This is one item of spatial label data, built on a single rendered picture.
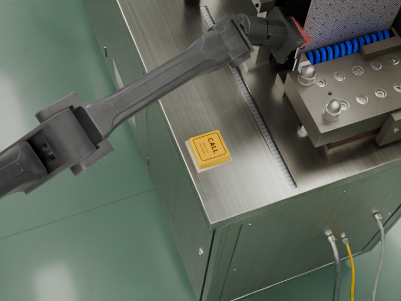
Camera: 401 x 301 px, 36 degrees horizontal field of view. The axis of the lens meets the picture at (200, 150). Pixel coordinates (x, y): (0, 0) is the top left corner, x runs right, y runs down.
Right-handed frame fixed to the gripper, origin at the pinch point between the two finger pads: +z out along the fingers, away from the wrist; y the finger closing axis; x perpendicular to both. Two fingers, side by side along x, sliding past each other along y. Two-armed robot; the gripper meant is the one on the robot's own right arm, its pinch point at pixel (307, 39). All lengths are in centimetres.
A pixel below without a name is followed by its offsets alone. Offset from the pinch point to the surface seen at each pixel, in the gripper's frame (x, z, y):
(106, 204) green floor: -115, 15, -27
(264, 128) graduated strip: -20.2, -1.1, 8.4
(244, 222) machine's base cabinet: -31.5, -7.6, 25.8
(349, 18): 7.6, 5.9, 0.2
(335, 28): 4.3, 4.8, 0.2
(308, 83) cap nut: -4.3, -1.2, 8.5
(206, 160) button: -26.3, -16.1, 13.0
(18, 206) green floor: -130, -11, -36
